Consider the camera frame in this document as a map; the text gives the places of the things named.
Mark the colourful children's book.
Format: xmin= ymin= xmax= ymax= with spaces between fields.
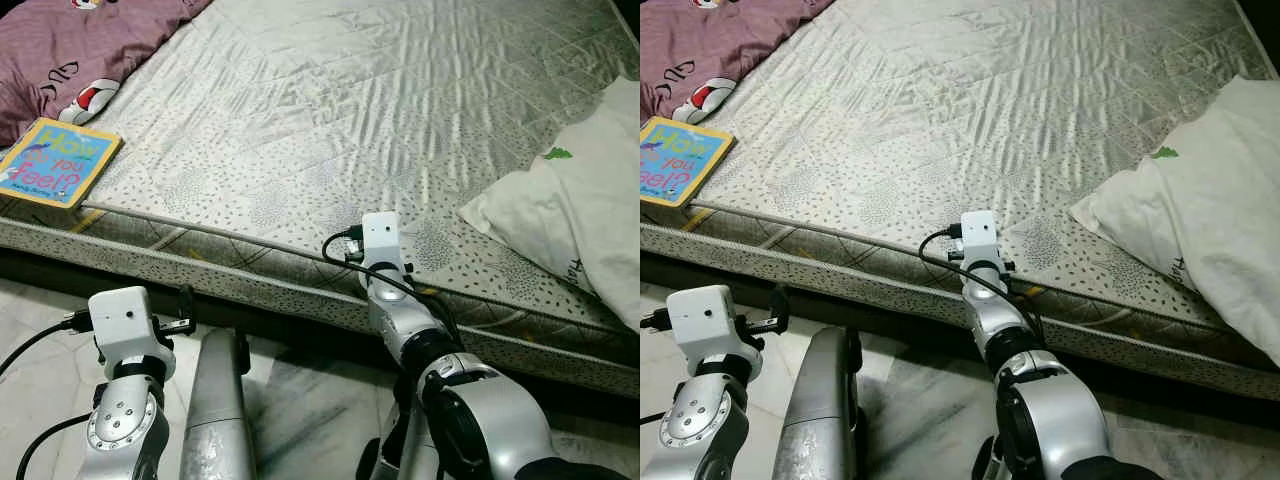
xmin=640 ymin=115 xmax=737 ymax=209
xmin=0 ymin=117 xmax=125 ymax=210

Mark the white pillow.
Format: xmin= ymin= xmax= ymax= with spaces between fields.
xmin=457 ymin=75 xmax=641 ymax=331
xmin=1068 ymin=75 xmax=1280 ymax=346

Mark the robot left leg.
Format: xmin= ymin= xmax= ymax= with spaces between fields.
xmin=180 ymin=328 xmax=257 ymax=480
xmin=775 ymin=325 xmax=867 ymax=480

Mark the white patterned mattress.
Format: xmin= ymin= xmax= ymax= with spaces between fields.
xmin=640 ymin=0 xmax=1280 ymax=401
xmin=0 ymin=0 xmax=641 ymax=399

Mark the purple cartoon print blanket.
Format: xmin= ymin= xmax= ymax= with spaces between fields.
xmin=640 ymin=0 xmax=836 ymax=126
xmin=0 ymin=0 xmax=213 ymax=148

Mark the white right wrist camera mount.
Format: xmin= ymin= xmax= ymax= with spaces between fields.
xmin=360 ymin=211 xmax=404 ymax=273
xmin=960 ymin=210 xmax=1002 ymax=269

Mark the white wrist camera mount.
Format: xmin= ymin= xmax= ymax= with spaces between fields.
xmin=665 ymin=285 xmax=757 ymax=367
xmin=88 ymin=286 xmax=177 ymax=367
xmin=960 ymin=210 xmax=1002 ymax=269
xmin=360 ymin=211 xmax=404 ymax=273

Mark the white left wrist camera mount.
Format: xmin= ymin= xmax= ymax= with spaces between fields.
xmin=665 ymin=285 xmax=757 ymax=367
xmin=88 ymin=286 xmax=177 ymax=367

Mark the dark bed frame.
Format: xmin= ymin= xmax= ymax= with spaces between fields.
xmin=0 ymin=245 xmax=641 ymax=421
xmin=640 ymin=250 xmax=1280 ymax=421

